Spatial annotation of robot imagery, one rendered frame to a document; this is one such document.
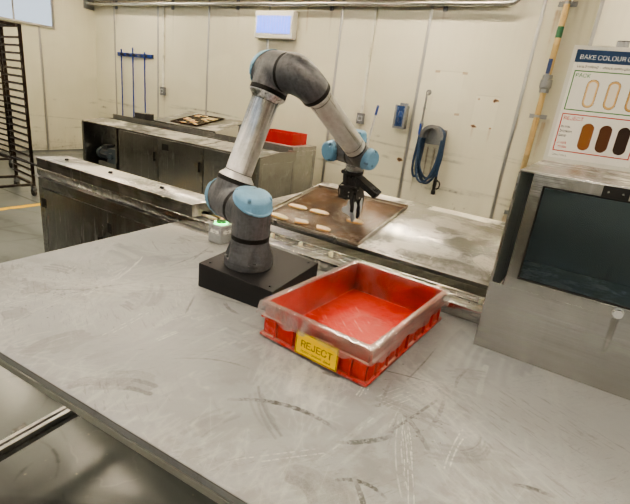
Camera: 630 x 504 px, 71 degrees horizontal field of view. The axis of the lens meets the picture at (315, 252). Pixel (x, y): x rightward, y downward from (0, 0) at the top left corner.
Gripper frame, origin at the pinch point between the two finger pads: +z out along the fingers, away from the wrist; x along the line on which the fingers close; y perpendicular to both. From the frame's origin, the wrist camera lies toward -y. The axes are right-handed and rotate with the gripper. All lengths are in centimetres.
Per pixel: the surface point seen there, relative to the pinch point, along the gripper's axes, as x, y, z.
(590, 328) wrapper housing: 43, -86, -8
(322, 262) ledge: 31.8, -3.8, 5.5
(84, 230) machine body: 36, 145, 31
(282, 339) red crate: 82, -23, -2
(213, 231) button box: 39, 43, 3
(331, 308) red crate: 56, -22, 4
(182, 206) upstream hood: 31, 69, 1
